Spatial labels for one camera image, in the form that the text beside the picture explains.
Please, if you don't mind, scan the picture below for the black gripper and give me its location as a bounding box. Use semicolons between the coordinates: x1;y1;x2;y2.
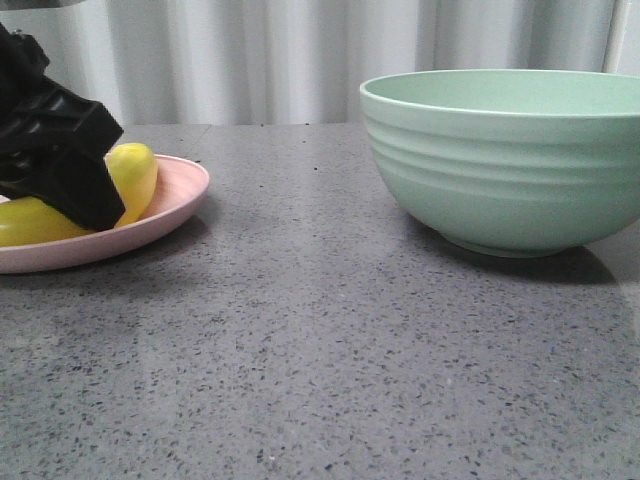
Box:
1;25;125;231

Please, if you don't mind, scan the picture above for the yellow banana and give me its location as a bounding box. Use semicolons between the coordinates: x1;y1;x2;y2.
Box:
1;143;159;247

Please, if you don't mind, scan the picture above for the pink plate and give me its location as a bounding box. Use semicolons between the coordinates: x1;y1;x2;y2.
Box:
1;154;210;274

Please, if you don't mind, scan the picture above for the green ribbed bowl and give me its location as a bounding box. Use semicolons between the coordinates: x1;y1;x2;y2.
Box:
359;69;639;257

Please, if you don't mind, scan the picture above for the white pleated curtain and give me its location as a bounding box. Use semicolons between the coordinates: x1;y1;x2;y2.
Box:
1;1;639;125

